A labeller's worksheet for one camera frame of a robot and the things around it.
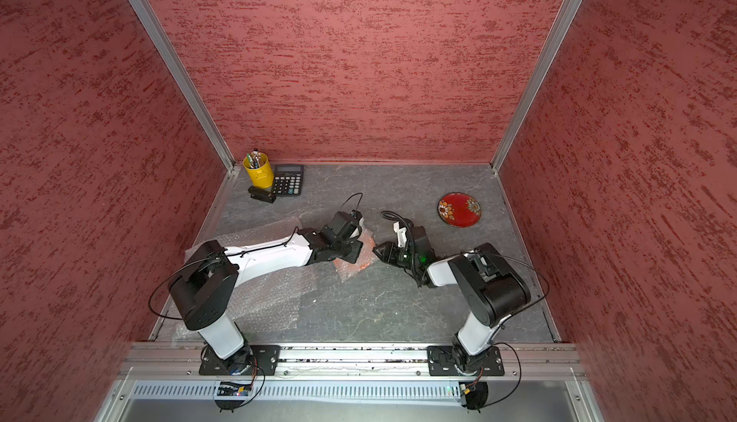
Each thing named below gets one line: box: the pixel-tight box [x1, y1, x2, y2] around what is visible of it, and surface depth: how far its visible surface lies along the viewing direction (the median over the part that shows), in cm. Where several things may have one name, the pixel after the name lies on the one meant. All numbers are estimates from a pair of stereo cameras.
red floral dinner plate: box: [436, 191, 482, 228], surface depth 108 cm
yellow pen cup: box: [242, 152, 275, 189], surface depth 109 cm
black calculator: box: [272, 164, 305, 197], surface depth 115 cm
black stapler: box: [247, 186, 277, 204], surface depth 111 cm
